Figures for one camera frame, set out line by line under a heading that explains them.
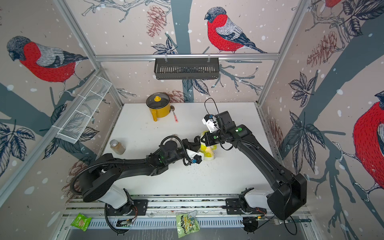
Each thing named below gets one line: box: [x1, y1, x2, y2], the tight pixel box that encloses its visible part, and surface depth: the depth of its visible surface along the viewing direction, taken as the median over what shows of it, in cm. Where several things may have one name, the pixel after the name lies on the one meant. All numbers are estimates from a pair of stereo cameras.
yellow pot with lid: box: [146, 92, 171, 122], surface depth 108 cm
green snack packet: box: [70, 213, 93, 232], surface depth 71 cm
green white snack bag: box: [176, 210, 201, 238], surface depth 70 cm
